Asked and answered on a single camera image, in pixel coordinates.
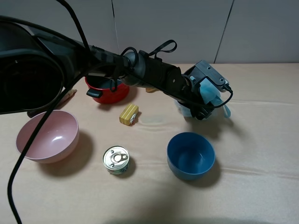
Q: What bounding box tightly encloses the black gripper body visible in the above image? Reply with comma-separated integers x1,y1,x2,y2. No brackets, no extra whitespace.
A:
177,66,216,117

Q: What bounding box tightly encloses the blue mesh bath sponge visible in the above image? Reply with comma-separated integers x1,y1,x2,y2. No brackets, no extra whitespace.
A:
175,79,231,120

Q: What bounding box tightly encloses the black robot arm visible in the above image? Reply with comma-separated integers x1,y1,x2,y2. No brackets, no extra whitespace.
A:
0,16,216,120

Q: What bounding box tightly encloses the toy croissant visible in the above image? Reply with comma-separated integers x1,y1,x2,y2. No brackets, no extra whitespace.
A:
145,88,157,93

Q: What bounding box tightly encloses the blue bowl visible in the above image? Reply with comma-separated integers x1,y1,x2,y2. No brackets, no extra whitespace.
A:
167,132,215,181

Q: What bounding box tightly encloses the beige tablecloth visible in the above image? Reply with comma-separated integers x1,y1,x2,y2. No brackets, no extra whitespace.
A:
13,63,299,224

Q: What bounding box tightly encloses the silver tin can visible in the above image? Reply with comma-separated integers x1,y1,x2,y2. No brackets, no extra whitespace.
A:
102,146,130,175

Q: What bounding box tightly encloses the purple toy eggplant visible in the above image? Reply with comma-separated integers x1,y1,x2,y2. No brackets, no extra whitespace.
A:
27,89,78,117

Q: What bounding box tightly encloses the pink bowl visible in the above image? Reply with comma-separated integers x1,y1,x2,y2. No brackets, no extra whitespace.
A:
25,110,79,163

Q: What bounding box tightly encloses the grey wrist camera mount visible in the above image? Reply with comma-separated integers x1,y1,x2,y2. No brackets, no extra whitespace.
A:
195,60,229,92

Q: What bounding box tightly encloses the red pot with black handles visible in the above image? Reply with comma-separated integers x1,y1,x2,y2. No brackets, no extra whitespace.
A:
85,76,129,104

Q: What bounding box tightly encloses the black cable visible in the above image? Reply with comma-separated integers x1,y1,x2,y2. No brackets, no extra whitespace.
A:
7,0,234,224

